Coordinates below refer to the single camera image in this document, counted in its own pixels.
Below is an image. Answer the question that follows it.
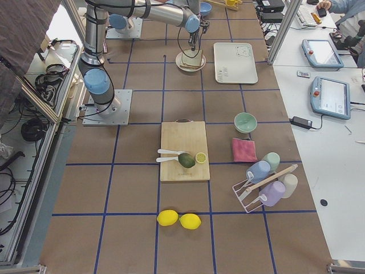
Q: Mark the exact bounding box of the purple cup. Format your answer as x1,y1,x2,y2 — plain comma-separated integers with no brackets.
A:
259,180,286,207

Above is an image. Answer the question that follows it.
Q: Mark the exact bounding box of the left whole lemon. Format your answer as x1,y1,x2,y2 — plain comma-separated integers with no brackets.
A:
156,209,179,227

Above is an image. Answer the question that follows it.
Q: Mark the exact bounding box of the wooden dish rack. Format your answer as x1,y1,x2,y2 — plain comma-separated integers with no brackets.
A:
206,0,242,11

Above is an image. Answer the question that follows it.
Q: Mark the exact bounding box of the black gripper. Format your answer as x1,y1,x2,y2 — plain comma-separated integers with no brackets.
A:
188,30,199,51
200,17,210,32

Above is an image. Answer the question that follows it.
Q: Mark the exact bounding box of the green cup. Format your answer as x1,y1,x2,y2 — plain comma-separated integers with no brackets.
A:
262,152,281,174

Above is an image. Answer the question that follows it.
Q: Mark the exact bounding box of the yellow mug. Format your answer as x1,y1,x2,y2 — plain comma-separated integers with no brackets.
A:
225,0,238,6

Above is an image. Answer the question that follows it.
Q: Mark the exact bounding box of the upper teach pendant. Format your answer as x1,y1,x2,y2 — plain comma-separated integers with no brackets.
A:
301,39,344,70

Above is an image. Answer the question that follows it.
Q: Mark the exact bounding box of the white plastic spoon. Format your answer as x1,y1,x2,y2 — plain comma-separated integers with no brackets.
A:
156,156,179,163

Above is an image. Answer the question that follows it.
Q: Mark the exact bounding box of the right whole lemon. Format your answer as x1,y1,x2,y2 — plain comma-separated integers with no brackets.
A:
179,213,201,230

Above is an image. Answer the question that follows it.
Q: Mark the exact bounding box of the teach pendant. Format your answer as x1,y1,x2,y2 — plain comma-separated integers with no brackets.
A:
301,39,344,70
310,76,351,120

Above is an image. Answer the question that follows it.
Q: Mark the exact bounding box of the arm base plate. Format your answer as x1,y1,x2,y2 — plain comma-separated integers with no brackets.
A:
82,89,132,126
106,14,143,40

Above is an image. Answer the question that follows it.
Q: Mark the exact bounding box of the green bowl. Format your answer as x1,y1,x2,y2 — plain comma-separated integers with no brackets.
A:
234,112,257,134

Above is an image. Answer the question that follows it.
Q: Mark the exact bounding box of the white wire cup rack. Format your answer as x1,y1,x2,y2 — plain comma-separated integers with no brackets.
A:
232,164,298,213

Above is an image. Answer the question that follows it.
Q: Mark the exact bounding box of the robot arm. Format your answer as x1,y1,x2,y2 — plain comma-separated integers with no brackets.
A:
79,1,201,125
109,1,209,34

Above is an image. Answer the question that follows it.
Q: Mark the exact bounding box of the whole lemon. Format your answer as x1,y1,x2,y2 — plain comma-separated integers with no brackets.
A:
179,213,201,230
156,209,179,227

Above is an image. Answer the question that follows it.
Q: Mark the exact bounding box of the bread slice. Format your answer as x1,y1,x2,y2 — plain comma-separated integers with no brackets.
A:
179,63,201,70
182,49,202,66

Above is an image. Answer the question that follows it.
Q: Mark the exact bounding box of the white cup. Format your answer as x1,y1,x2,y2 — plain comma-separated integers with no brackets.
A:
278,174,298,199

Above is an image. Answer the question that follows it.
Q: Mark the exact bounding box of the black power adapter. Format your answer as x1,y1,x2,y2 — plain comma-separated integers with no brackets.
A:
289,116,313,130

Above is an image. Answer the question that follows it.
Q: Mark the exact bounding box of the cream round plate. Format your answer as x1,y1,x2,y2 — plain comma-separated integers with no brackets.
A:
175,52,206,72

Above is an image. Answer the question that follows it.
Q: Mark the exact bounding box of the blue bowl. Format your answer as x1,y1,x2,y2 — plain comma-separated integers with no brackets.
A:
200,2,212,16

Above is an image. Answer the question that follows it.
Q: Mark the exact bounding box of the avocado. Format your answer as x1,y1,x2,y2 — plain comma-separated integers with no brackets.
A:
178,152,196,168

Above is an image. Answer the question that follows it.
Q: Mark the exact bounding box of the lower teach pendant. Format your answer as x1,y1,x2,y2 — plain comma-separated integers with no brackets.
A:
310,76,351,120

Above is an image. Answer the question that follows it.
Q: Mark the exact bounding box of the cream bear tray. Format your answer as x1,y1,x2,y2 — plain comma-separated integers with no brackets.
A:
213,42,258,84

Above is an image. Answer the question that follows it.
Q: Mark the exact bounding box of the blue cup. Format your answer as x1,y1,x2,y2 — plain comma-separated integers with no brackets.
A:
246,160,271,184

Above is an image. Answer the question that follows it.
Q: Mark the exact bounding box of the pink cloth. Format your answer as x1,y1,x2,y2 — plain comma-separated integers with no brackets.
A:
232,138,257,163

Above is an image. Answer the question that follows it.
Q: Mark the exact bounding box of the aluminium frame post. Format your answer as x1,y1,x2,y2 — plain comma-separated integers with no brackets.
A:
267,0,302,65

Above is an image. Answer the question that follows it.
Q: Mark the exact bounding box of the wooden cutting board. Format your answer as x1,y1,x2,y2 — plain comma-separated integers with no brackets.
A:
160,121,210,182

